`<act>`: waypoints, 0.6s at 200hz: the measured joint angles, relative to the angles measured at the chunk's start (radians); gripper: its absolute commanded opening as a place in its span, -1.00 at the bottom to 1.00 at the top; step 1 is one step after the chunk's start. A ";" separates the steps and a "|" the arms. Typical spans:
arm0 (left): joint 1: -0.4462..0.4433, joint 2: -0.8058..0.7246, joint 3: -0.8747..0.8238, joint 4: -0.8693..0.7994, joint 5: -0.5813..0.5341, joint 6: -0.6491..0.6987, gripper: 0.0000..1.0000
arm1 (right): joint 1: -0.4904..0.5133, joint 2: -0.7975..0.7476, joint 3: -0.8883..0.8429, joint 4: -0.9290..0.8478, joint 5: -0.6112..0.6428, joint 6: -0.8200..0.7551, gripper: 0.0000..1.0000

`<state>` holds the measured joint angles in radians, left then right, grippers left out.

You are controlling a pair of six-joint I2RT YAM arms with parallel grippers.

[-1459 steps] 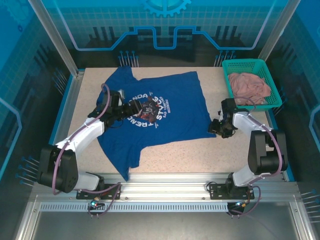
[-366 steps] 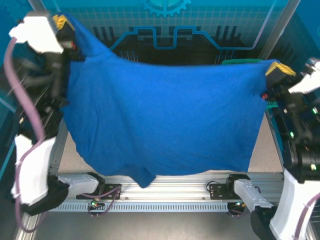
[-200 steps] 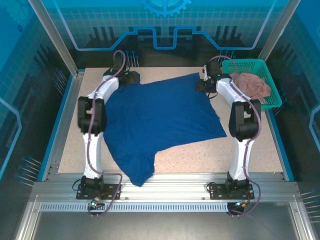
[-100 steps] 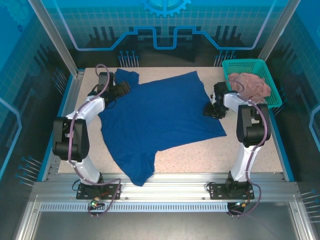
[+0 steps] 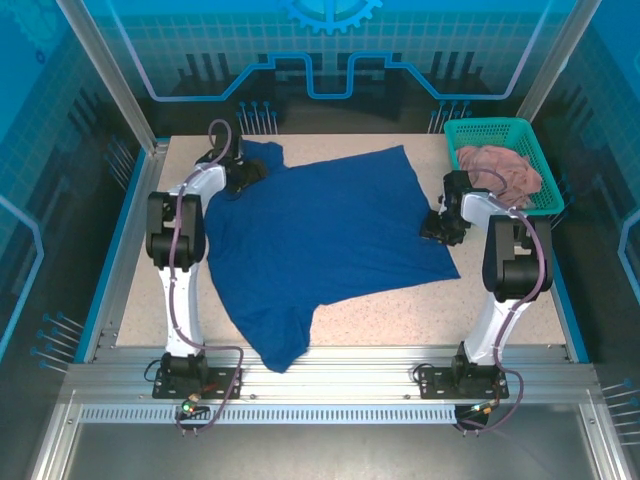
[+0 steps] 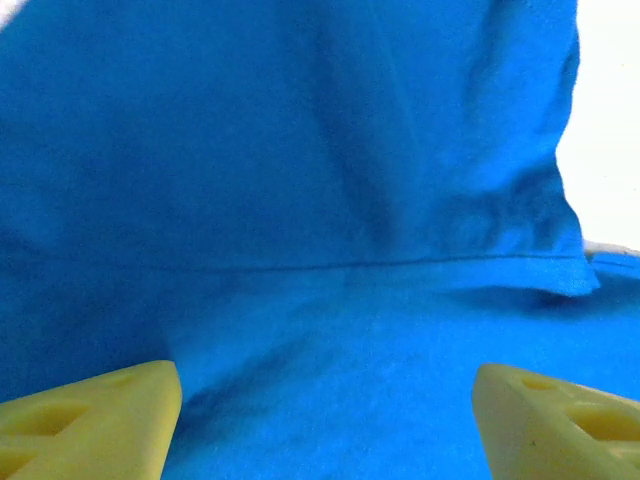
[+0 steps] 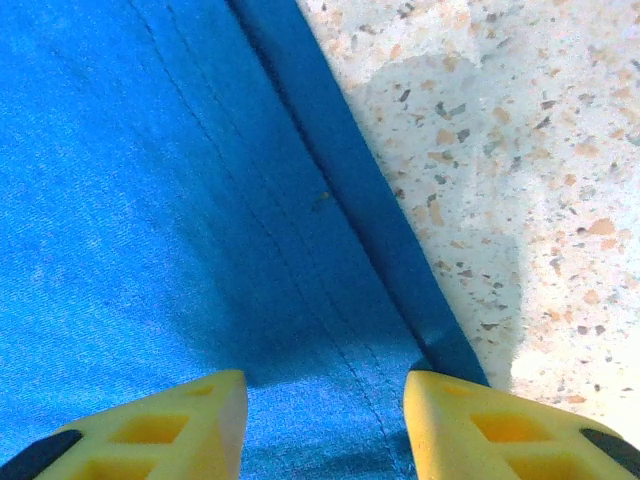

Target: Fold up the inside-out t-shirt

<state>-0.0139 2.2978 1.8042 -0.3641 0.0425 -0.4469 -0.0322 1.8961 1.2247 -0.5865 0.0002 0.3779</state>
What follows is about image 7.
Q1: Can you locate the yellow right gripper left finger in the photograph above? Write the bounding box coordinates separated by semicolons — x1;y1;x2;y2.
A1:
0;369;249;480

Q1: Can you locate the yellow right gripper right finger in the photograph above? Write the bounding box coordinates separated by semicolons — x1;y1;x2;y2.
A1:
403;369;640;480

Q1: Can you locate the blue t-shirt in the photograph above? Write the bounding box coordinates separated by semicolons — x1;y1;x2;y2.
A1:
0;0;491;480

